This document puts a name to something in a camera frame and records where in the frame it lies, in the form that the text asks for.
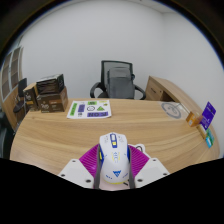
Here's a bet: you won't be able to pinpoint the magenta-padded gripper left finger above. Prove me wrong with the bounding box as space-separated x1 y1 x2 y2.
58 143 103 190

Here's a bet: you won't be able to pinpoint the purple card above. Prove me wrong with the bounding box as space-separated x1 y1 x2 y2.
199 101 217 131

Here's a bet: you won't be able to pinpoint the wooden shelf cabinet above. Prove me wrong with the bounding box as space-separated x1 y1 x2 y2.
0 45 25 132

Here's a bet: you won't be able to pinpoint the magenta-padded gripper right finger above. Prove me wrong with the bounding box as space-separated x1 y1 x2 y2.
127 144 170 190

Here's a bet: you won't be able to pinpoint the round grey pad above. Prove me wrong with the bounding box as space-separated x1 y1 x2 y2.
161 101 183 120

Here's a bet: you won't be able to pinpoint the white sheet, green purple prints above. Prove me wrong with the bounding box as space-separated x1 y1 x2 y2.
66 99 113 120

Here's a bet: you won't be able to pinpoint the teal card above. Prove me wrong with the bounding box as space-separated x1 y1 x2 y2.
204 129 215 149

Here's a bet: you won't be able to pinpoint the tall brown cardboard box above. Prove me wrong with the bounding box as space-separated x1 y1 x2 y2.
23 82 40 112

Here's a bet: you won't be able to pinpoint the grey backpack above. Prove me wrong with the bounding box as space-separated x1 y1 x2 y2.
106 67 136 100

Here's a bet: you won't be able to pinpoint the white computer mouse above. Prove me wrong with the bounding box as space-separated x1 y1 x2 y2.
98 132 131 185

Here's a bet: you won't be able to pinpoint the black mesh office chair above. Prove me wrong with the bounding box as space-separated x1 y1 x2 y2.
89 59 147 101

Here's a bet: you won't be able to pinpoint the wooden side desk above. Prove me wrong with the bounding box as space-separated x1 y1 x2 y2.
145 75 203 116

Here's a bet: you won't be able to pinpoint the black armchair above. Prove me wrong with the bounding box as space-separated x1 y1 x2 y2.
0 111 17 159

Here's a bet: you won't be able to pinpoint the small orange box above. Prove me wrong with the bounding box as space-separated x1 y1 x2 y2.
185 110 204 128

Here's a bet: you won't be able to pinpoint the wide brown cardboard box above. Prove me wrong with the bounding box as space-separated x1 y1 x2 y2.
35 86 69 114

